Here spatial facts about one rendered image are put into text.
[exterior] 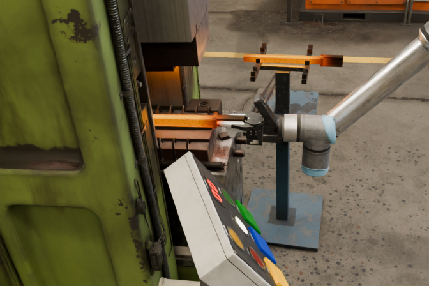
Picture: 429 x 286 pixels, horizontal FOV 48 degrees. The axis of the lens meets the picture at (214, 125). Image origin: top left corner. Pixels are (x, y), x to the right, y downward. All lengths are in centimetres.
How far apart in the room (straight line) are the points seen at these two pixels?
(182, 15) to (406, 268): 173
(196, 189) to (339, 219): 172
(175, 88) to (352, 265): 124
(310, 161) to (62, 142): 79
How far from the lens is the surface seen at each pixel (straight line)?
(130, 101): 120
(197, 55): 136
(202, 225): 99
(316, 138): 157
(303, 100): 235
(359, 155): 316
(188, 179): 109
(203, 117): 161
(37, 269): 169
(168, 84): 184
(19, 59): 124
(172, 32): 129
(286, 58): 212
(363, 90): 165
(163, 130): 163
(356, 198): 285
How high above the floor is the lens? 188
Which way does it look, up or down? 33 degrees down
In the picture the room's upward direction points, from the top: 5 degrees counter-clockwise
